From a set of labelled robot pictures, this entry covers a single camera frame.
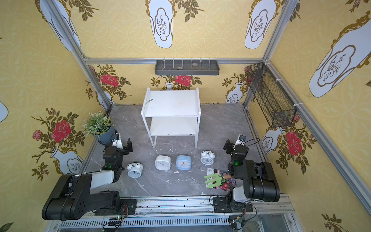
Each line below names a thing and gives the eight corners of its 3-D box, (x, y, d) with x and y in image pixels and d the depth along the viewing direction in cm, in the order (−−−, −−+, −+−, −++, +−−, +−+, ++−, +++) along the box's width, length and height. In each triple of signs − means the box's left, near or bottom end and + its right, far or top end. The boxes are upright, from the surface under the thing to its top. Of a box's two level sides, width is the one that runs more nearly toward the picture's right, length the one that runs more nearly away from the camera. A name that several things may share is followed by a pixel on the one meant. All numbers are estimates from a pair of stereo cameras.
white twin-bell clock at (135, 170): (129, 178, 85) (124, 172, 78) (132, 168, 89) (127, 162, 81) (142, 178, 85) (138, 172, 78) (144, 168, 89) (140, 162, 82)
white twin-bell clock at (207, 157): (200, 165, 90) (201, 158, 83) (200, 157, 93) (201, 150, 86) (213, 165, 90) (215, 158, 83) (212, 157, 93) (214, 150, 86)
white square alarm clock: (156, 170, 88) (153, 165, 81) (157, 161, 91) (155, 155, 85) (171, 170, 88) (169, 165, 81) (171, 161, 91) (170, 155, 85)
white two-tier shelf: (153, 148, 98) (140, 113, 70) (157, 125, 110) (147, 88, 83) (197, 148, 98) (201, 114, 71) (196, 125, 110) (199, 88, 83)
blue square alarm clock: (176, 170, 88) (175, 164, 81) (177, 162, 92) (176, 155, 84) (191, 170, 88) (191, 164, 81) (191, 162, 92) (191, 155, 84)
